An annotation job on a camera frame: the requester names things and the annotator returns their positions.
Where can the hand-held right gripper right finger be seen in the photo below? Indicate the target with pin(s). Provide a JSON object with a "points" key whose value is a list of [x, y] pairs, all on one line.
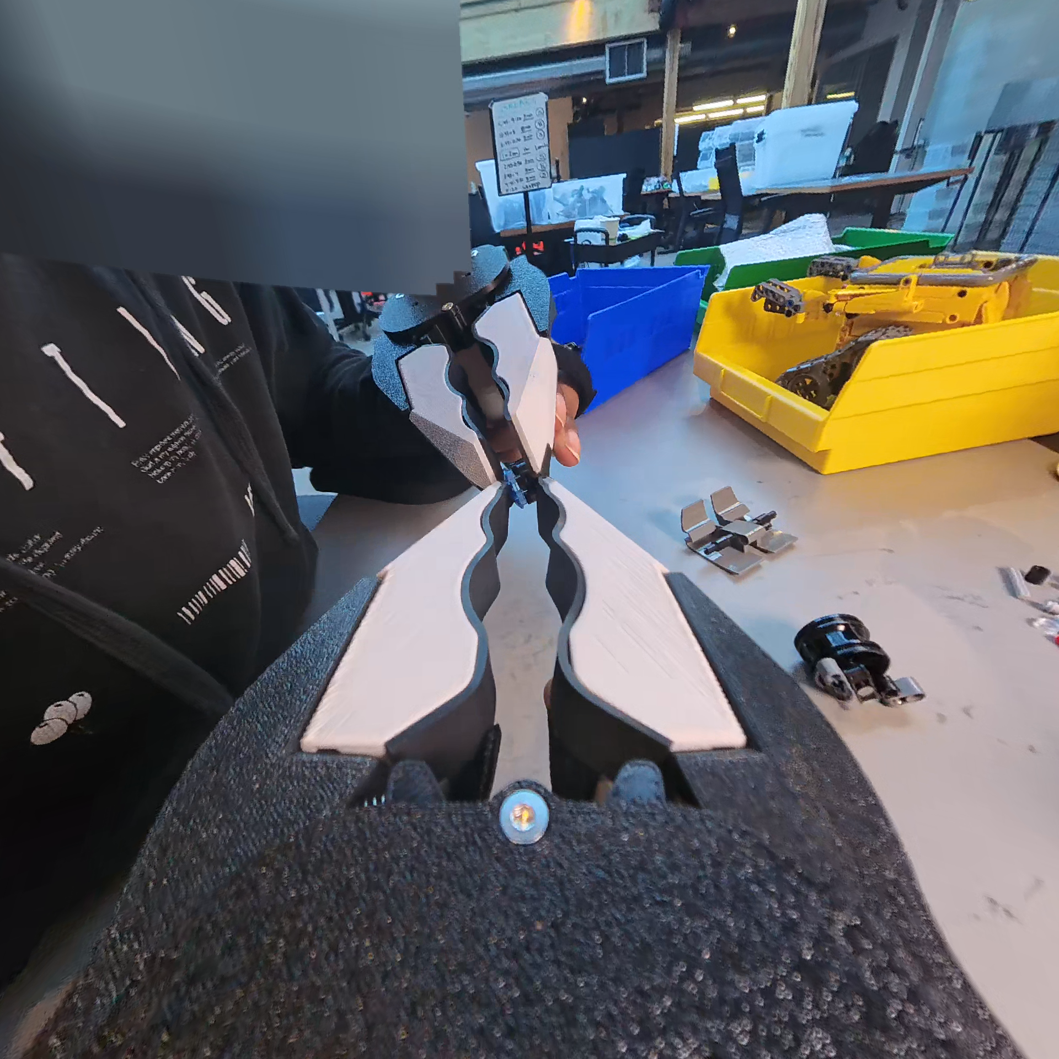
{"points": [[645, 653]]}

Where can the pile of small brick pieces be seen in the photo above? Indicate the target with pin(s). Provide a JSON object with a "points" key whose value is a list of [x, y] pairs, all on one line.
{"points": [[1038, 575]]}

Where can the clear plastic storage tub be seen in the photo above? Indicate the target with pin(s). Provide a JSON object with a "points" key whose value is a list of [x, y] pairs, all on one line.
{"points": [[587, 198]]}

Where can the black toy wheel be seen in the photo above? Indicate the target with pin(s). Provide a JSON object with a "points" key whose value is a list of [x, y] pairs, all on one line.
{"points": [[836, 641]]}

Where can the white storage box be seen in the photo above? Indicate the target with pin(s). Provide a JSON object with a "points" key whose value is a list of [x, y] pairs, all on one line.
{"points": [[807, 141]]}

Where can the person's left forearm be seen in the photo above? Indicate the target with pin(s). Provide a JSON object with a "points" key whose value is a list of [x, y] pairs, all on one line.
{"points": [[356, 438]]}

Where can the wooden pillar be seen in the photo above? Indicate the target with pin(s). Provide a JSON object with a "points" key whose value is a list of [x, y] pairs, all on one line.
{"points": [[804, 50], [670, 99]]}

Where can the white sign on pole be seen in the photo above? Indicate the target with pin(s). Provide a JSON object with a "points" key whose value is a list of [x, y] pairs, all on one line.
{"points": [[521, 141]]}

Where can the person's left hand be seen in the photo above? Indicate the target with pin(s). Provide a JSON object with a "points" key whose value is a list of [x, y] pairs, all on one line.
{"points": [[567, 430]]}

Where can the long wooden table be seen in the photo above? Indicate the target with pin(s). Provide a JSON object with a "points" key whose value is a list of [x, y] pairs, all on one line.
{"points": [[869, 178]]}

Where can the white cloth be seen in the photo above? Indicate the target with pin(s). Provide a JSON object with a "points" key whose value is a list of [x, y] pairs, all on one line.
{"points": [[778, 244]]}

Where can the black round brick piece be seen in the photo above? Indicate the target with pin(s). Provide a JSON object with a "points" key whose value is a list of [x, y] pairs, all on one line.
{"points": [[517, 473]]}

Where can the yellow tracked robot model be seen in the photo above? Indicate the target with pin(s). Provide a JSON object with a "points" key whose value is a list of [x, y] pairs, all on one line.
{"points": [[910, 302]]}

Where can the grey panel brick assembly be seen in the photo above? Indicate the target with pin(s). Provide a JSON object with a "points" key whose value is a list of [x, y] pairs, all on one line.
{"points": [[736, 538]]}

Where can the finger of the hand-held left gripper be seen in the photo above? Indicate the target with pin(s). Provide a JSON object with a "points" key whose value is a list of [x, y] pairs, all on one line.
{"points": [[430, 389], [529, 372]]}

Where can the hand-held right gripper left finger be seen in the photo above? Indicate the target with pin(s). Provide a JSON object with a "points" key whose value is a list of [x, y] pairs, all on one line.
{"points": [[405, 653]]}

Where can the green plastic bin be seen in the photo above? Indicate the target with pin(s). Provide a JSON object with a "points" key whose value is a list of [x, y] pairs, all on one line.
{"points": [[893, 242]]}

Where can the blue plastic bin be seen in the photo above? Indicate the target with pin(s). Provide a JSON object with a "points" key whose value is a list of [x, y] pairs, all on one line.
{"points": [[637, 331]]}

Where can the yellow plastic bin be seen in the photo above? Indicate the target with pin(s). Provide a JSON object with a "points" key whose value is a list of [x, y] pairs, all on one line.
{"points": [[910, 414]]}

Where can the black office chair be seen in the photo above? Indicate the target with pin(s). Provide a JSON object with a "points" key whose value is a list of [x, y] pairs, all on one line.
{"points": [[730, 190]]}

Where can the small grey connector assembly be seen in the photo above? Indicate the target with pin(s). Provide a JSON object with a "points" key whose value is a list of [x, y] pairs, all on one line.
{"points": [[906, 688]]}

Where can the black utility cart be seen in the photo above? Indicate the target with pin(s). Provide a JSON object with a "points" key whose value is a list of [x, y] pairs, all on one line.
{"points": [[616, 244]]}

